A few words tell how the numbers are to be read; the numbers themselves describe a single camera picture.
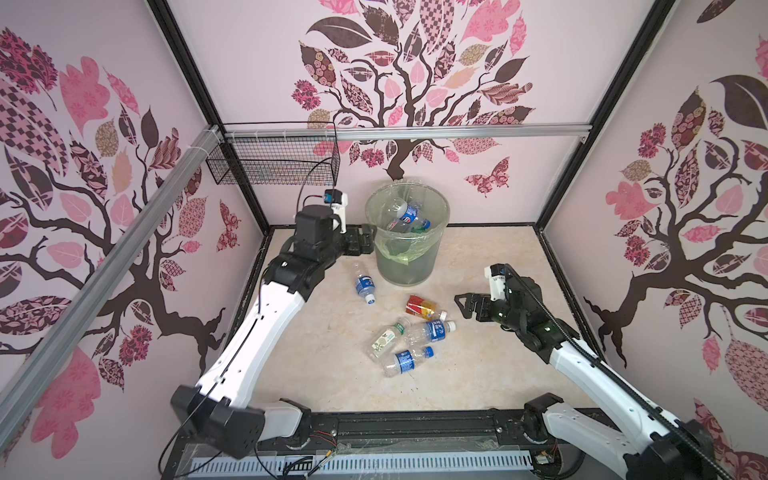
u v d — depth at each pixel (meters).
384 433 0.74
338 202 0.60
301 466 0.72
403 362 0.81
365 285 0.97
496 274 0.70
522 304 0.59
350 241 0.62
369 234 0.63
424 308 0.92
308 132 0.92
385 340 0.83
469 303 0.70
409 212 0.90
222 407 0.37
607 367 0.48
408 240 0.80
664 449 0.38
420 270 0.97
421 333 0.89
